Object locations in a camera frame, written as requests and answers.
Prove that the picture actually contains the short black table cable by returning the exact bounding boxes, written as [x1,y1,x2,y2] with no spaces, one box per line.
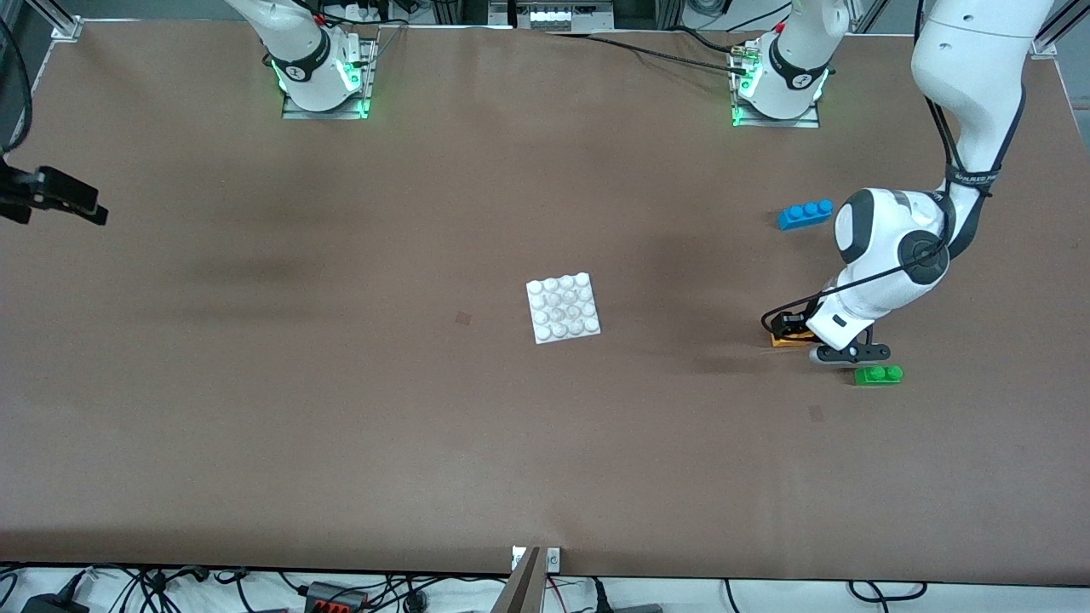
[673,27,750,55]

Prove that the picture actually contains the white studded base plate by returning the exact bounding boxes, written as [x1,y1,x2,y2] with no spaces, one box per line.
[525,272,603,347]

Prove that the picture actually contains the black power adapter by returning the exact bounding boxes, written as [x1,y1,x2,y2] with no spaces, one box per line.
[20,591,91,613]

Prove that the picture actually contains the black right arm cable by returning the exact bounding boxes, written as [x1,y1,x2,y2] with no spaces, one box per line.
[0,15,35,156]

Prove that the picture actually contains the long black table cable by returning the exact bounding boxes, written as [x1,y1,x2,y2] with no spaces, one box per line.
[545,32,749,71]

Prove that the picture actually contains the blue toy block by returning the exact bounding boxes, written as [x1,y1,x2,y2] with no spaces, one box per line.
[777,199,835,232]

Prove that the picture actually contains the wooden post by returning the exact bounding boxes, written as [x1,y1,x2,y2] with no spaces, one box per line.
[492,547,546,613]

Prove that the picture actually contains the black orange power strip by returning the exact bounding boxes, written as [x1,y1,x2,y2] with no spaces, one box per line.
[304,581,370,613]

